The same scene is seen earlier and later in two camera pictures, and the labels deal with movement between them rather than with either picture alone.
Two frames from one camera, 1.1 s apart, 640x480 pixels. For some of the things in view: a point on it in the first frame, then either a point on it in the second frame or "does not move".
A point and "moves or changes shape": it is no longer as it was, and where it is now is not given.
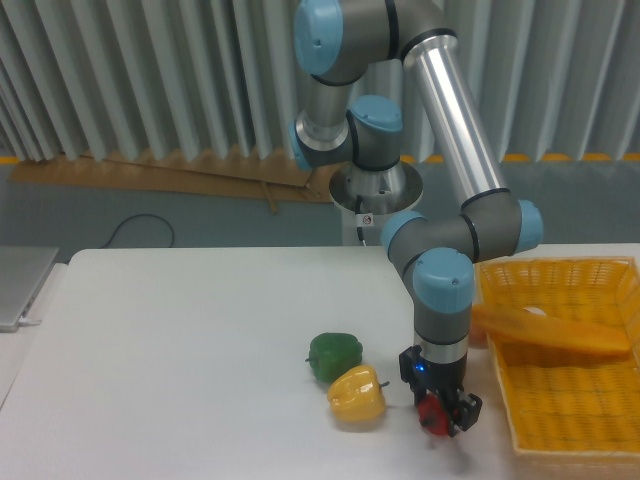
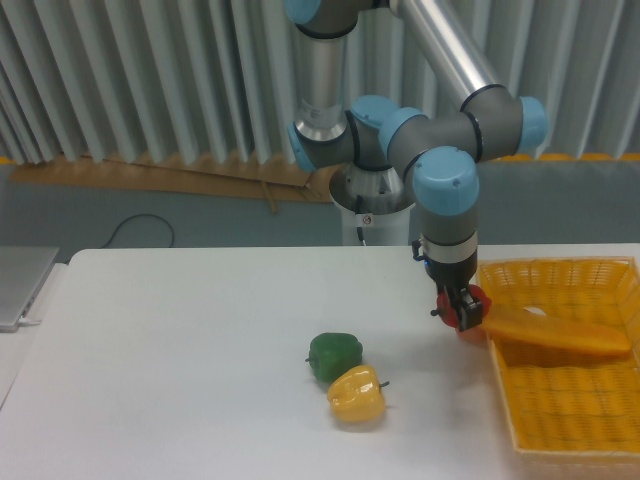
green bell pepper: (332, 353) does not move
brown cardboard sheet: (221, 169) does not move
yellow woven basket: (569, 403) does not move
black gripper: (423, 374) to (458, 276)
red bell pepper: (433, 416) moves or changes shape
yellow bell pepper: (355, 395) does not move
